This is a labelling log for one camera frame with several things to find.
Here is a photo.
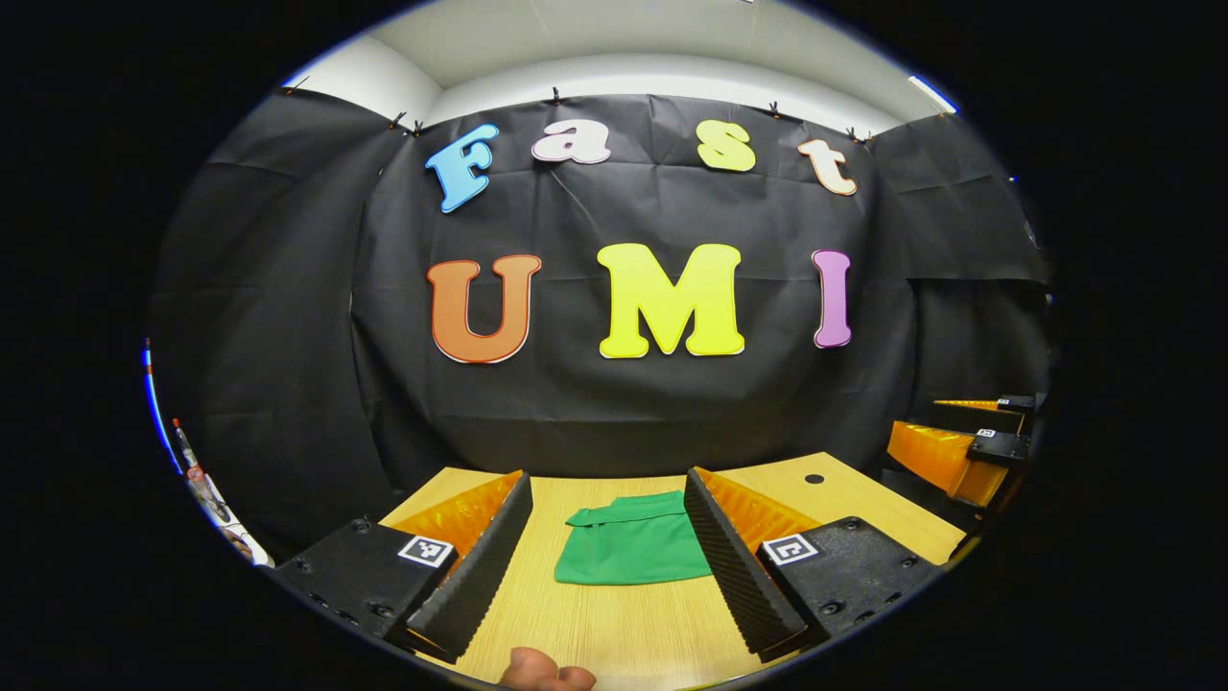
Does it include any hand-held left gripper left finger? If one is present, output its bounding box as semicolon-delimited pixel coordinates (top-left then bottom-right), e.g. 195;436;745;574
272;468;534;665

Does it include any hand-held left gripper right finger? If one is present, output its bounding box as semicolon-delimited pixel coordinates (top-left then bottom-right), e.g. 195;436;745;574
683;466;946;663

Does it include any green T-shirt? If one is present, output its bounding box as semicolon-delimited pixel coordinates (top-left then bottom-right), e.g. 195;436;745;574
554;490;716;586

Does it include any black backdrop cloth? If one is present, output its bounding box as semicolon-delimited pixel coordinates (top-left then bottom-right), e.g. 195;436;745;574
152;91;1056;558

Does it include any white side desk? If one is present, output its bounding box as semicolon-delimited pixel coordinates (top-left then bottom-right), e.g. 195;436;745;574
206;480;274;567

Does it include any ceiling light panel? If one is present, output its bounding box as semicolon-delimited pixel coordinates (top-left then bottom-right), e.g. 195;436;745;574
907;75;960;116

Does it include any computer monitor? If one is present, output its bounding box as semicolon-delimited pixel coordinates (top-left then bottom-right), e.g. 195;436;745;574
142;338;183;473

